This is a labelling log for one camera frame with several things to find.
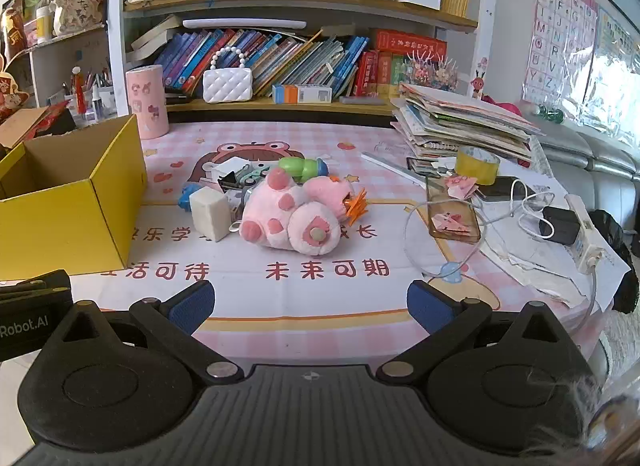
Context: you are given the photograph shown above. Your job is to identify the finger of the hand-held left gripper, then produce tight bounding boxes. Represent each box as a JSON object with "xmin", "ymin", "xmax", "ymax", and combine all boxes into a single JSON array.
[{"xmin": 0, "ymin": 270, "xmax": 71, "ymax": 303}]

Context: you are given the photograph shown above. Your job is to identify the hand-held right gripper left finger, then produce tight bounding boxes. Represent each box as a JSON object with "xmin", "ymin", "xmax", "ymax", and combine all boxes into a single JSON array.
[{"xmin": 45, "ymin": 280, "xmax": 245, "ymax": 384}]

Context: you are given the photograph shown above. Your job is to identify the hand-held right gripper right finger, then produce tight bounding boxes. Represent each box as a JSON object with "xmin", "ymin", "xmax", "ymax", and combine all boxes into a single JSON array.
[{"xmin": 376, "ymin": 280, "xmax": 591, "ymax": 383}]

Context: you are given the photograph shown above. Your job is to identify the yellow cardboard box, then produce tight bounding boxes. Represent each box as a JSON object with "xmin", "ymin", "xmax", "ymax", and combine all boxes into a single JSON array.
[{"xmin": 0, "ymin": 114, "xmax": 148, "ymax": 281}]

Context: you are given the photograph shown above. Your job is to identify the pink plush toy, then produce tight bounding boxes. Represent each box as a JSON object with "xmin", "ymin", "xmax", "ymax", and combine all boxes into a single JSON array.
[{"xmin": 239, "ymin": 169, "xmax": 357, "ymax": 253}]

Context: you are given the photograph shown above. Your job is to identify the green and blue toy bottle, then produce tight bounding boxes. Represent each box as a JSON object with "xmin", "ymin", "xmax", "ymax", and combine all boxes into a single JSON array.
[{"xmin": 278, "ymin": 157, "xmax": 329, "ymax": 181}]

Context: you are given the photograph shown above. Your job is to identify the clear plastic headband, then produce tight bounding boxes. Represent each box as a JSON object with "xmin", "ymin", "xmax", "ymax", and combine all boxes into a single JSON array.
[{"xmin": 404, "ymin": 198, "xmax": 493, "ymax": 281}]

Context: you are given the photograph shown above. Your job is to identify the clear amber plastic tray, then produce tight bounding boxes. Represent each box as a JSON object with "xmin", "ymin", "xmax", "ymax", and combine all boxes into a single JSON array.
[{"xmin": 426, "ymin": 177, "xmax": 482, "ymax": 244}]

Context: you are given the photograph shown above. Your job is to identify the white foam block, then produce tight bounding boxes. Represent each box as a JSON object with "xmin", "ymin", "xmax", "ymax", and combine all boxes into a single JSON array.
[{"xmin": 189, "ymin": 187, "xmax": 231, "ymax": 243}]

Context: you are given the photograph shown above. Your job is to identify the small blue toy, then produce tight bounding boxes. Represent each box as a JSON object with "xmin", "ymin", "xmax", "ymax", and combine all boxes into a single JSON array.
[{"xmin": 178, "ymin": 185, "xmax": 201, "ymax": 211}]

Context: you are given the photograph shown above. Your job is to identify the pink printed tablecloth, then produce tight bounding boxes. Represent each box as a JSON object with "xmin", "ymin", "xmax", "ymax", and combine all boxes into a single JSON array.
[{"xmin": 65, "ymin": 118, "xmax": 631, "ymax": 362}]

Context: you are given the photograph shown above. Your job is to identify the loose white papers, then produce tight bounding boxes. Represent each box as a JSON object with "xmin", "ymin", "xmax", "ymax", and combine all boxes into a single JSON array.
[{"xmin": 480, "ymin": 166, "xmax": 632, "ymax": 309}]

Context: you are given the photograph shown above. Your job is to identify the pink folded paper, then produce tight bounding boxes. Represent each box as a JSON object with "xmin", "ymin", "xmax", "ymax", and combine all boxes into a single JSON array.
[{"xmin": 445, "ymin": 175, "xmax": 480, "ymax": 199}]

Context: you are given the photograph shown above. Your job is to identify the black smartphone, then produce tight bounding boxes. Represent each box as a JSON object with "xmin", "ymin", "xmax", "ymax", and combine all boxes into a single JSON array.
[{"xmin": 472, "ymin": 176, "xmax": 528, "ymax": 203}]

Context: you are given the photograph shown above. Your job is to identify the white ruler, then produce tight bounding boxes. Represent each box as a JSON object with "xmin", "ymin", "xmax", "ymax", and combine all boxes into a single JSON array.
[{"xmin": 361, "ymin": 152, "xmax": 431, "ymax": 187}]

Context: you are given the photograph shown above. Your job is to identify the yellow tape roll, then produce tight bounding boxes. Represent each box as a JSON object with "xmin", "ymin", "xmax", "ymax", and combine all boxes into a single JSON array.
[{"xmin": 455, "ymin": 148, "xmax": 501, "ymax": 187}]

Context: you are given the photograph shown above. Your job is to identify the white charger plug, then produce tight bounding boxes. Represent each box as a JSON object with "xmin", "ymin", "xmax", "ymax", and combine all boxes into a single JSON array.
[{"xmin": 207, "ymin": 157, "xmax": 251, "ymax": 181}]

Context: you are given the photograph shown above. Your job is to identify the black power adapter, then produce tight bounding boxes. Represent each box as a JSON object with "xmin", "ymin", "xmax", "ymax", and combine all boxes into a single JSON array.
[{"xmin": 541, "ymin": 206, "xmax": 581, "ymax": 245}]

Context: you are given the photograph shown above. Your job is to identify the brown cardboard sheet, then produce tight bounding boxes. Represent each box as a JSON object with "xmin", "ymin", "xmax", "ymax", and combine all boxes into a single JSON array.
[{"xmin": 0, "ymin": 106, "xmax": 48, "ymax": 149}]

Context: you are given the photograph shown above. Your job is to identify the white power strip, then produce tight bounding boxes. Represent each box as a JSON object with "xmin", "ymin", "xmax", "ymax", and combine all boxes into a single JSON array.
[{"xmin": 565, "ymin": 194, "xmax": 608, "ymax": 274}]

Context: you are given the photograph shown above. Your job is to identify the stack of papers and booklets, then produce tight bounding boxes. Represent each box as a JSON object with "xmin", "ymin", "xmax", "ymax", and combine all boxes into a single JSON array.
[{"xmin": 390, "ymin": 83, "xmax": 546, "ymax": 167}]

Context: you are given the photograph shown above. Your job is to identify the white pen cup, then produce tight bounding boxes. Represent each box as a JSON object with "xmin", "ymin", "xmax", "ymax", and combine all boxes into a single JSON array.
[{"xmin": 92, "ymin": 86, "xmax": 117, "ymax": 119}]

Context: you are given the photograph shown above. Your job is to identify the red tassel ornament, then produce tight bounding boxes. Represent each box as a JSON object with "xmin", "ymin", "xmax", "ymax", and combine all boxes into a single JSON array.
[{"xmin": 70, "ymin": 66, "xmax": 88, "ymax": 117}]

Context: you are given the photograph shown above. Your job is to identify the black bag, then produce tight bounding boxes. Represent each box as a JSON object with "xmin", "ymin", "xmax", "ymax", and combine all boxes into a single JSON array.
[{"xmin": 590, "ymin": 210, "xmax": 640, "ymax": 314}]

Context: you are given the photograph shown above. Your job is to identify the pink cylinder container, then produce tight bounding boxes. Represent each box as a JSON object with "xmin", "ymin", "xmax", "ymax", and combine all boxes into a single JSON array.
[{"xmin": 125, "ymin": 66, "xmax": 170, "ymax": 140}]

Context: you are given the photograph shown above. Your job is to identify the grey sofa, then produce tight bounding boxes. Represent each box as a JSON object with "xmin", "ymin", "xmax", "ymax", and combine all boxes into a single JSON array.
[{"xmin": 525, "ymin": 110, "xmax": 640, "ymax": 227}]

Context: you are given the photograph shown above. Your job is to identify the white quilted handbag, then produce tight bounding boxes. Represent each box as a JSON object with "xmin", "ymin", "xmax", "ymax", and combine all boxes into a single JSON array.
[{"xmin": 202, "ymin": 46, "xmax": 253, "ymax": 105}]

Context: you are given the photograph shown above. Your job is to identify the white side shelf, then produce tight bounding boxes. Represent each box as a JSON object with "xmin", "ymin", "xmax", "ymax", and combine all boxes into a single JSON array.
[{"xmin": 0, "ymin": 26, "xmax": 118, "ymax": 121}]

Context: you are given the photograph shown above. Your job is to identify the red paper decoration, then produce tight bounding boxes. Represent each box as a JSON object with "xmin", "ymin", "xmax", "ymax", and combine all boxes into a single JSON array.
[{"xmin": 0, "ymin": 0, "xmax": 31, "ymax": 121}]

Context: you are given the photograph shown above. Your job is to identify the small blue orange box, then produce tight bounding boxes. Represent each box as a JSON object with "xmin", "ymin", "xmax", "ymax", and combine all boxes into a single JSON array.
[{"xmin": 272, "ymin": 84, "xmax": 333, "ymax": 105}]

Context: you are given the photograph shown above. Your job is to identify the row of red books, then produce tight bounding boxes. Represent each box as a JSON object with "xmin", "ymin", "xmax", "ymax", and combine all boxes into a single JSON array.
[{"xmin": 355, "ymin": 30, "xmax": 448, "ymax": 96}]

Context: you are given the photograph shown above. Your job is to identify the row of colourful books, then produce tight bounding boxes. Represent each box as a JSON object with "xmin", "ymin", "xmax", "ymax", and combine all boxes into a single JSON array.
[{"xmin": 132, "ymin": 28, "xmax": 371, "ymax": 99}]

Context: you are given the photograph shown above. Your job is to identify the rabbit figurine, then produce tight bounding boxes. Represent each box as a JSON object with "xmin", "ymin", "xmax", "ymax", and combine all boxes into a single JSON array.
[{"xmin": 50, "ymin": 0, "xmax": 103, "ymax": 36}]

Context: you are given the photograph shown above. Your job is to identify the white wooden bookshelf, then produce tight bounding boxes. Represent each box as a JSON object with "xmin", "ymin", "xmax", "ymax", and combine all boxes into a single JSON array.
[{"xmin": 107, "ymin": 0, "xmax": 488, "ymax": 117}]

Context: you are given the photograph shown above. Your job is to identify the white charging cable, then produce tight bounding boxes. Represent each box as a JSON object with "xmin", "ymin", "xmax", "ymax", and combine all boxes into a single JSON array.
[{"xmin": 477, "ymin": 181, "xmax": 556, "ymax": 241}]

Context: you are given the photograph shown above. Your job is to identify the alphabet wall poster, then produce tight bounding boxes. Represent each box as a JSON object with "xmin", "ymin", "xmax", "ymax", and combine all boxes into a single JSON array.
[{"xmin": 522, "ymin": 0, "xmax": 600, "ymax": 111}]

